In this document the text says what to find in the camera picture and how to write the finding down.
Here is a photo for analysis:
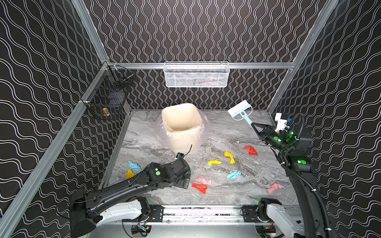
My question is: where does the teal hand brush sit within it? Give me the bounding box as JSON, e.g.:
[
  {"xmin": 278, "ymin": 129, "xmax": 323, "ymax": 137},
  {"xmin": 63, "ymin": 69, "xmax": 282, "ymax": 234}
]
[{"xmin": 228, "ymin": 100, "xmax": 253, "ymax": 127}]

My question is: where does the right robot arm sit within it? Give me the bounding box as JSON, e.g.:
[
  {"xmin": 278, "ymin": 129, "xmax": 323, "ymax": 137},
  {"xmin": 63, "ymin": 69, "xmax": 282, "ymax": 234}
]
[{"xmin": 251, "ymin": 113, "xmax": 337, "ymax": 238}]

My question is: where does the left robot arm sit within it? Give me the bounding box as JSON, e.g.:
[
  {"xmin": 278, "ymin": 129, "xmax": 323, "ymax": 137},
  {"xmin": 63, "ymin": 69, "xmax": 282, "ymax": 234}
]
[{"xmin": 69, "ymin": 158, "xmax": 191, "ymax": 238}]

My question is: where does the pink paper scrap centre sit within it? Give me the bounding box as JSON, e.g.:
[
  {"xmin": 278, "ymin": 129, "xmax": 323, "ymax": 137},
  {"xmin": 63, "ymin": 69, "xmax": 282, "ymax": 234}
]
[{"xmin": 196, "ymin": 177, "xmax": 212, "ymax": 185}]

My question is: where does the pink paper scrap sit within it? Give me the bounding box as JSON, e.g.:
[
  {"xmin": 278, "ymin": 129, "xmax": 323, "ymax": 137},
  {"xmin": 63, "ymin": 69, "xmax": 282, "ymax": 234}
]
[
  {"xmin": 196, "ymin": 177, "xmax": 212, "ymax": 185},
  {"xmin": 267, "ymin": 183, "xmax": 282, "ymax": 193}
]

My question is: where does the red paper scrap near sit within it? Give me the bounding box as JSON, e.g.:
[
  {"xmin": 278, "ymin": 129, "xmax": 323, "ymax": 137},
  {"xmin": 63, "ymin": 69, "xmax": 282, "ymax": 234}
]
[{"xmin": 191, "ymin": 183, "xmax": 208, "ymax": 194}]

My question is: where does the red paper scrap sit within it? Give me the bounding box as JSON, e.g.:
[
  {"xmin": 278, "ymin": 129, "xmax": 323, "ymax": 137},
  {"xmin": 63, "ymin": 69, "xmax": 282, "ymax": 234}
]
[
  {"xmin": 191, "ymin": 183, "xmax": 208, "ymax": 194},
  {"xmin": 243, "ymin": 145, "xmax": 258, "ymax": 156}
]

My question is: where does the red paper scrap far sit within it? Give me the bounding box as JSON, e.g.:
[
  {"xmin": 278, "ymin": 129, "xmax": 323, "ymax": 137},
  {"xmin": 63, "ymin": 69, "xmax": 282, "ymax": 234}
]
[{"xmin": 243, "ymin": 145, "xmax": 258, "ymax": 156}]

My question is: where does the yellow paper scrap flat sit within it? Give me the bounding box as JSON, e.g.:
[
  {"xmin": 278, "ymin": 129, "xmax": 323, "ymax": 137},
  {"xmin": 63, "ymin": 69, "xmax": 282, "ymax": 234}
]
[{"xmin": 207, "ymin": 159, "xmax": 222, "ymax": 166}]

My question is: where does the yellow paper scrap curved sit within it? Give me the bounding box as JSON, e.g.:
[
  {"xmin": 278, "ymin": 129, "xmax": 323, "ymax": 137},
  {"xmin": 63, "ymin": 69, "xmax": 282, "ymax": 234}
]
[{"xmin": 224, "ymin": 151, "xmax": 235, "ymax": 164}]

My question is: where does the blue paper scrap left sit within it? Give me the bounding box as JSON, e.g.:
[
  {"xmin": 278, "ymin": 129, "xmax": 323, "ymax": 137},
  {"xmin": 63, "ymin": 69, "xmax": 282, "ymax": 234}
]
[{"xmin": 129, "ymin": 161, "xmax": 141, "ymax": 172}]

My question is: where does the blue paper scrap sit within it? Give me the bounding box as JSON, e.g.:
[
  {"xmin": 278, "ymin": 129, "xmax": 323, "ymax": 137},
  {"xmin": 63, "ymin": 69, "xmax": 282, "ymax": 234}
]
[
  {"xmin": 227, "ymin": 171, "xmax": 242, "ymax": 179},
  {"xmin": 129, "ymin": 161, "xmax": 141, "ymax": 172}
]

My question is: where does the blue paper scrap centre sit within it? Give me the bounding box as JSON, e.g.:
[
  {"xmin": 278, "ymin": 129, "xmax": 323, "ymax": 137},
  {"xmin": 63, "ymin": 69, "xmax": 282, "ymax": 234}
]
[{"xmin": 227, "ymin": 171, "xmax": 242, "ymax": 179}]

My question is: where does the yellow paper scrap left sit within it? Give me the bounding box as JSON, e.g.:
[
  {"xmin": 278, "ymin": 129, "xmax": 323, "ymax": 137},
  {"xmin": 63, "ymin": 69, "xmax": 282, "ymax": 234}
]
[{"xmin": 126, "ymin": 170, "xmax": 135, "ymax": 179}]

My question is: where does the pink paper scrap right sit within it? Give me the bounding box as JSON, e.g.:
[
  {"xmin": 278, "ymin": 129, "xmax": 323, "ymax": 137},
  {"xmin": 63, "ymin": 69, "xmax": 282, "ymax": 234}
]
[{"xmin": 267, "ymin": 183, "xmax": 282, "ymax": 193}]

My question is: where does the clear plastic bin liner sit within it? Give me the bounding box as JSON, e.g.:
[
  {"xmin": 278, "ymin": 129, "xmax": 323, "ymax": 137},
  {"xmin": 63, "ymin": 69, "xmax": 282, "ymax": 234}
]
[{"xmin": 155, "ymin": 110, "xmax": 210, "ymax": 146}]

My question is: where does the cream plastic waste bin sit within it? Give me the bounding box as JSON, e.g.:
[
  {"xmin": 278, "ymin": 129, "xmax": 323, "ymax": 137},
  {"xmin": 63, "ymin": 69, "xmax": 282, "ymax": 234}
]
[{"xmin": 161, "ymin": 103, "xmax": 203, "ymax": 154}]

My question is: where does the brass object in basket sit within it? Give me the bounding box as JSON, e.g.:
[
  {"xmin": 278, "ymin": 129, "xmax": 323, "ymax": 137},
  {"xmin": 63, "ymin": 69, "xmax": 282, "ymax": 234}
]
[{"xmin": 101, "ymin": 108, "xmax": 110, "ymax": 117}]

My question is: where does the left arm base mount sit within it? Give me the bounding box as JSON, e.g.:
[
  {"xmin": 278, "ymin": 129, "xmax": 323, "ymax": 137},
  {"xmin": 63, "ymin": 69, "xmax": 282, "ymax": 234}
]
[{"xmin": 122, "ymin": 205, "xmax": 164, "ymax": 223}]

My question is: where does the black corrugated cable conduit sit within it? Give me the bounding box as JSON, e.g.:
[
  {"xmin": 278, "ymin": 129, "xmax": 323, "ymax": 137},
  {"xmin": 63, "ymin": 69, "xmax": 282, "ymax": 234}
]
[{"xmin": 276, "ymin": 112, "xmax": 334, "ymax": 238}]

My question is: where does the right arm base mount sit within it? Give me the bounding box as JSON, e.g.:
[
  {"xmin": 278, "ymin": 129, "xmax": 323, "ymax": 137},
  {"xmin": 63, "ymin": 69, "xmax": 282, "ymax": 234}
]
[{"xmin": 241, "ymin": 204, "xmax": 273, "ymax": 223}]

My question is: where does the white wire basket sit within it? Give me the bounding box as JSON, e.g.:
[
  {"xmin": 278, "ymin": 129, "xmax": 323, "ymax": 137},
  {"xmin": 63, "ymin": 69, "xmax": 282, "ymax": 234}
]
[{"xmin": 163, "ymin": 61, "xmax": 230, "ymax": 88}]

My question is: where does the aluminium front rail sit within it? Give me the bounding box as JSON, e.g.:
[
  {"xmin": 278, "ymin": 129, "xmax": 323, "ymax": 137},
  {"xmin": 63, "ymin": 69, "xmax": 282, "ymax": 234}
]
[{"xmin": 84, "ymin": 204, "xmax": 322, "ymax": 225}]

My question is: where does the black wire basket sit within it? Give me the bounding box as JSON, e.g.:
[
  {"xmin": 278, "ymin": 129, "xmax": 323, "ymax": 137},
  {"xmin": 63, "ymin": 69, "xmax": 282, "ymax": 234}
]
[{"xmin": 81, "ymin": 62, "xmax": 136, "ymax": 122}]

